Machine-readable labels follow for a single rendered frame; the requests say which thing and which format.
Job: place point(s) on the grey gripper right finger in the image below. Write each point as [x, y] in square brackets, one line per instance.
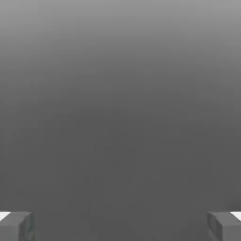
[225, 226]

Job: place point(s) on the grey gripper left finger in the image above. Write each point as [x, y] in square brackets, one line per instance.
[15, 226]

